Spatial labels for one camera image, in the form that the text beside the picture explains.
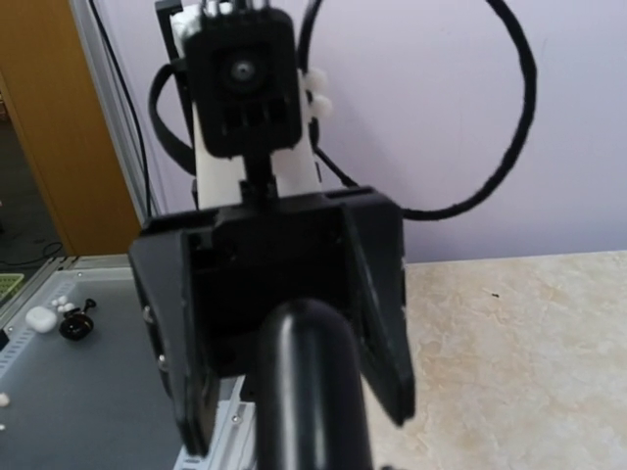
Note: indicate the front aluminium rail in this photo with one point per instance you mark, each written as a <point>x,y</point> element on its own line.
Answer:
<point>234,440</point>

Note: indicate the black round case on tray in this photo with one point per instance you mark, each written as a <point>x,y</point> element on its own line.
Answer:
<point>77,324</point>

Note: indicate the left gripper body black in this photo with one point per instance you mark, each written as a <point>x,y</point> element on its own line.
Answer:
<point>248,260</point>

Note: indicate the yellow wooden board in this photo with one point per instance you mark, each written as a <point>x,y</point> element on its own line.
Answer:
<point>54,107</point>

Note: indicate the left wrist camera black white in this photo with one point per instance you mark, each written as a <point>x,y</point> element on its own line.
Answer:
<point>254,102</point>

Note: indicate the white earbud case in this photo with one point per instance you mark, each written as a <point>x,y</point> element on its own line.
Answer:
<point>41,319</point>

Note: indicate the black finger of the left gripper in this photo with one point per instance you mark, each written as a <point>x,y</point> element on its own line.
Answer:
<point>162,269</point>
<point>374,228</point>

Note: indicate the black earbud charging case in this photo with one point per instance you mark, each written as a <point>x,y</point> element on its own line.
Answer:
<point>310,407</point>

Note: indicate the grey tray surface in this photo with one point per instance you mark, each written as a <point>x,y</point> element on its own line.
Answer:
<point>97,403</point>

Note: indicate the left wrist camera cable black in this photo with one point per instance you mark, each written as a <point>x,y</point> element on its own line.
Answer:
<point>435,99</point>

